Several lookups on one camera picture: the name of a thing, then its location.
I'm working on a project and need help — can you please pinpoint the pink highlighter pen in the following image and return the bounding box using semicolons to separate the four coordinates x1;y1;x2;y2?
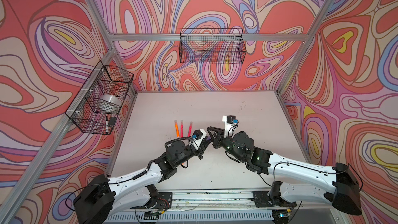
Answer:
179;120;184;138
188;121;193;137

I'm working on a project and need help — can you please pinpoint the orange highlighter pen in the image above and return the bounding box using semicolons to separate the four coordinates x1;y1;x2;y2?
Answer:
174;120;180;138

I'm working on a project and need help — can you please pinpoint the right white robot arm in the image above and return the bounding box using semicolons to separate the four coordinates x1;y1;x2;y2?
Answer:
207;127;362;216

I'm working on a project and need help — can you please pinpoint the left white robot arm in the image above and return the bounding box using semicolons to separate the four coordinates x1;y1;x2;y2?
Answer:
73;137;211;224

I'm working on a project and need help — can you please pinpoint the white tape roll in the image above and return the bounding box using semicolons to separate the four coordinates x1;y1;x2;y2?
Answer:
100;94;122;106

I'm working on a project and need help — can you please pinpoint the aluminium front rail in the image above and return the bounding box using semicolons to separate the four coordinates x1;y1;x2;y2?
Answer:
105;188;340;212

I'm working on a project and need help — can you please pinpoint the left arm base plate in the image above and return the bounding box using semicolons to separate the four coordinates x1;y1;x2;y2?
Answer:
129;191;173;210

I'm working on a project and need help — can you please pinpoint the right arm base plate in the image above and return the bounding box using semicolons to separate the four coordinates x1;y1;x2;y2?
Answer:
251;191;297;208

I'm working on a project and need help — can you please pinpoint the black wire basket back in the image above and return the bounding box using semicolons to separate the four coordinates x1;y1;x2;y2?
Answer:
179;27;247;64

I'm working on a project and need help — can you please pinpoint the black wire basket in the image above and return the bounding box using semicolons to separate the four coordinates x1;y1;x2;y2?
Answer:
179;27;247;64
66;62;134;135

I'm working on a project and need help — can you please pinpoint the black wire basket left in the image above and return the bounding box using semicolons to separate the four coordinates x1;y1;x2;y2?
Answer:
66;62;134;135

